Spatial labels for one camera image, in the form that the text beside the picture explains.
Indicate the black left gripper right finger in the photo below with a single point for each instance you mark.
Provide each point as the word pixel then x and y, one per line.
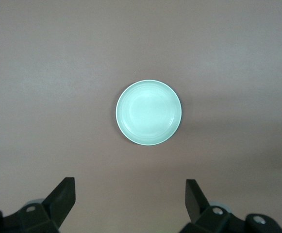
pixel 199 208

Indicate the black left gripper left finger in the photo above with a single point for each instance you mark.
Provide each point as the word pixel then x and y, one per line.
pixel 58 206

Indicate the pale green round plate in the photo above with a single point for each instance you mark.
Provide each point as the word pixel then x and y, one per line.
pixel 148 112

